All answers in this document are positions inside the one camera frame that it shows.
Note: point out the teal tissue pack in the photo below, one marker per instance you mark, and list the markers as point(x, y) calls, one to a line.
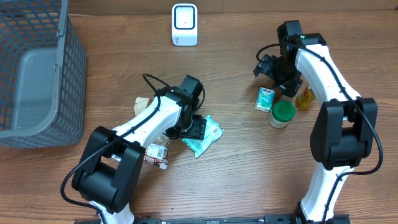
point(264, 99)

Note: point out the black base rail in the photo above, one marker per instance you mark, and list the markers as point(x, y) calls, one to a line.
point(217, 221)

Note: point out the grey plastic mesh basket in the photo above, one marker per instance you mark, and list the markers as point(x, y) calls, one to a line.
point(43, 75)

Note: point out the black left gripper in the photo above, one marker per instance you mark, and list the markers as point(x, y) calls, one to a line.
point(198, 132)

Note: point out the yellow dish soap bottle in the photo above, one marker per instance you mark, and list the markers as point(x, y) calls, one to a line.
point(305, 99)

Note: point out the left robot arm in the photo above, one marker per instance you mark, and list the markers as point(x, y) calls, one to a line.
point(108, 171)

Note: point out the white barcode scanner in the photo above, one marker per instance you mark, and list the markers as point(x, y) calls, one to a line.
point(184, 25)

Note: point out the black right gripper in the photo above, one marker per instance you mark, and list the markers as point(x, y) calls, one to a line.
point(289, 84)

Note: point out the brown snack wrapper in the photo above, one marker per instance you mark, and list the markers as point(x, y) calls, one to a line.
point(157, 153)

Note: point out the teal snack packet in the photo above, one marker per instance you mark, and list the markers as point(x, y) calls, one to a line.
point(212, 133)

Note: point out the green lid jar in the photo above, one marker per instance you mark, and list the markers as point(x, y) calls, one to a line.
point(281, 114)

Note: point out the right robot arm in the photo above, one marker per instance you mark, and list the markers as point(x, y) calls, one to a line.
point(343, 141)

